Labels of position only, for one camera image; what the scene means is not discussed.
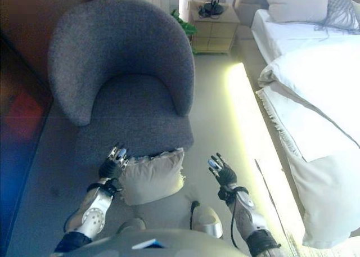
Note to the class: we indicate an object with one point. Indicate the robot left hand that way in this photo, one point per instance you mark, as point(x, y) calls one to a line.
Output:
point(111, 168)

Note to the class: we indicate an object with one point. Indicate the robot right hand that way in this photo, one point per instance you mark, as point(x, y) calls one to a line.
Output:
point(227, 175)

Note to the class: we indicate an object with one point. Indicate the white fringed cushion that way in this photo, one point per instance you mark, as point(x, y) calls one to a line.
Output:
point(152, 178)

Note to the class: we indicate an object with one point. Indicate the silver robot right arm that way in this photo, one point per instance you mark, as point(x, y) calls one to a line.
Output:
point(250, 220)

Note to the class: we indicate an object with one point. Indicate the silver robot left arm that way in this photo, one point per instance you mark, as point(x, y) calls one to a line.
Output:
point(92, 214)

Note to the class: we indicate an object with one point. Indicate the silver robot right leg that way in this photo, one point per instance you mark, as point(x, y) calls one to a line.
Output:
point(208, 220)

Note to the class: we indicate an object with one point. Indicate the silver robot leg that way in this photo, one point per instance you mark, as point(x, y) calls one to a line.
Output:
point(208, 220)
point(132, 226)

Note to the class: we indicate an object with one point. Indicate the silver robot left leg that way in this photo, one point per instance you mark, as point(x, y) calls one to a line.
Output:
point(132, 226)

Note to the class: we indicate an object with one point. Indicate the blue white chest tag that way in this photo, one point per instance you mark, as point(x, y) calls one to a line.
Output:
point(149, 244)

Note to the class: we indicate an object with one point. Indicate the pale bedside rug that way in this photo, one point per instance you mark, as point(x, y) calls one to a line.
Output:
point(284, 240)

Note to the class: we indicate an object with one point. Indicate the grey robot torso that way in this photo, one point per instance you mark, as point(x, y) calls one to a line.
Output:
point(168, 245)

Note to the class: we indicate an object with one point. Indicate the glossy dark reflective panel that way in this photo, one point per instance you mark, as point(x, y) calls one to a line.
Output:
point(19, 144)

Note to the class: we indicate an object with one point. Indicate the grey fabric armchair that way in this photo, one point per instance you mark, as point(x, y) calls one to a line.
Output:
point(123, 71)

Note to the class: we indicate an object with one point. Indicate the beige wooden nightstand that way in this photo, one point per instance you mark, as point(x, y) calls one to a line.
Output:
point(213, 32)

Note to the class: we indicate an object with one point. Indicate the white bed sheet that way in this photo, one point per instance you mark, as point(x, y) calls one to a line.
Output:
point(298, 40)

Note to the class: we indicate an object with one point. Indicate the green potted plant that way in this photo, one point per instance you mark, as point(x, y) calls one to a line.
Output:
point(185, 25)

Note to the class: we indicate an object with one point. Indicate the black lamp base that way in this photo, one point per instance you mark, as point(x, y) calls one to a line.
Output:
point(211, 8)

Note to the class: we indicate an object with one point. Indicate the white bed pillow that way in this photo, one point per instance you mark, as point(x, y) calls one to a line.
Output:
point(298, 4)

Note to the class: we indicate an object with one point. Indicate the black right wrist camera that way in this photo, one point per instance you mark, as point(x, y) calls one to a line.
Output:
point(225, 195)

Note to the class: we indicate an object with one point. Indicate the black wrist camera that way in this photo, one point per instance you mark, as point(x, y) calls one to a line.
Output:
point(114, 190)
point(225, 195)

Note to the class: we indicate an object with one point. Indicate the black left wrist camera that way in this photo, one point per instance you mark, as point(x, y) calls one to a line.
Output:
point(114, 190)

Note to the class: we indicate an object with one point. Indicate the beige bed frame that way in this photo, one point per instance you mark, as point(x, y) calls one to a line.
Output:
point(247, 35)

